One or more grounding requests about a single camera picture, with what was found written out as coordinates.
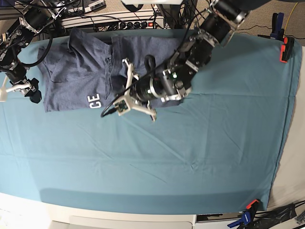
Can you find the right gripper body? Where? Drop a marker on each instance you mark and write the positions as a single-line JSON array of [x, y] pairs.
[[24, 87]]

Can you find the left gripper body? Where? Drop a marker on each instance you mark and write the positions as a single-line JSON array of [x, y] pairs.
[[129, 95]]

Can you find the blue-grey T-shirt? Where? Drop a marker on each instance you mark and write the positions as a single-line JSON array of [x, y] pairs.
[[85, 72]]

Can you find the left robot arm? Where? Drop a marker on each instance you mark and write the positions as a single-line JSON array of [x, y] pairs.
[[171, 80]]

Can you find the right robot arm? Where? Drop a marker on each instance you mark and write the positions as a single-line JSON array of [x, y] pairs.
[[36, 17]]

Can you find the teal table cloth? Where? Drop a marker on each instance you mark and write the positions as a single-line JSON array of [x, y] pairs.
[[214, 153]]

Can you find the orange black clamp bottom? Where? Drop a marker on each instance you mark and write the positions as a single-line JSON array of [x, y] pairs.
[[253, 206]]

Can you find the orange black clamp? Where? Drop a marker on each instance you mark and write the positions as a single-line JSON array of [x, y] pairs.
[[253, 206], [286, 49]]

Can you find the blue clamp bottom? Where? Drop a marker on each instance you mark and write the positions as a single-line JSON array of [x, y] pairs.
[[243, 221]]

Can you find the blue clamp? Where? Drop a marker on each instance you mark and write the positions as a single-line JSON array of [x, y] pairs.
[[277, 32], [243, 221]]

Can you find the blue clamp top right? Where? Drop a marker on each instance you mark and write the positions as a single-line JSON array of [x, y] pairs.
[[277, 32]]

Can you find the orange black clamp top right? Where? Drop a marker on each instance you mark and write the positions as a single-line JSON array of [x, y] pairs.
[[286, 49]]

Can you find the black plastic bag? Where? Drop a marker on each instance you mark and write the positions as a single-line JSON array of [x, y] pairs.
[[275, 216]]

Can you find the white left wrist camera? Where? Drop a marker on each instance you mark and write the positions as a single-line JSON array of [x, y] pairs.
[[122, 107]]

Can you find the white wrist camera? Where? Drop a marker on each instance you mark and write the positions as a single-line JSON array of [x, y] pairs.
[[122, 107], [3, 95]]

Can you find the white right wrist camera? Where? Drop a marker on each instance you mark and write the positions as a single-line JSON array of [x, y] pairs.
[[3, 95]]

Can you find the black power strip red switch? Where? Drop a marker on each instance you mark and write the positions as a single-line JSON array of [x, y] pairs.
[[136, 25]]

